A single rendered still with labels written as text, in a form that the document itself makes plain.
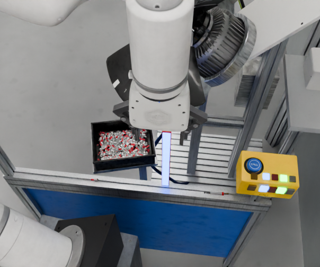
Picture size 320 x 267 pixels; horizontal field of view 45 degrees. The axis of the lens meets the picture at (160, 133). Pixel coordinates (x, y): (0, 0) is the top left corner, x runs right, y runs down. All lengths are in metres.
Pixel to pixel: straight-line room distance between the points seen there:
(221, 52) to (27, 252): 0.81
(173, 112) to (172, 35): 0.17
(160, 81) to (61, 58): 2.37
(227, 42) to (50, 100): 1.61
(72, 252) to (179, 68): 0.58
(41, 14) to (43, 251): 0.59
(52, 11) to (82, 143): 1.96
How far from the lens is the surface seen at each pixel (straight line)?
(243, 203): 1.33
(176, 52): 0.51
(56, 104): 2.64
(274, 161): 1.16
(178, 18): 0.48
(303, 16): 1.26
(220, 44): 1.28
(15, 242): 0.92
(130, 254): 1.17
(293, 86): 1.62
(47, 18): 0.51
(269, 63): 1.46
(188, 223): 1.59
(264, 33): 1.33
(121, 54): 1.44
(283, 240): 2.24
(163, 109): 0.62
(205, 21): 1.29
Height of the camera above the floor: 2.05
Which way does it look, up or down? 58 degrees down
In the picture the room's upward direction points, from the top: straight up
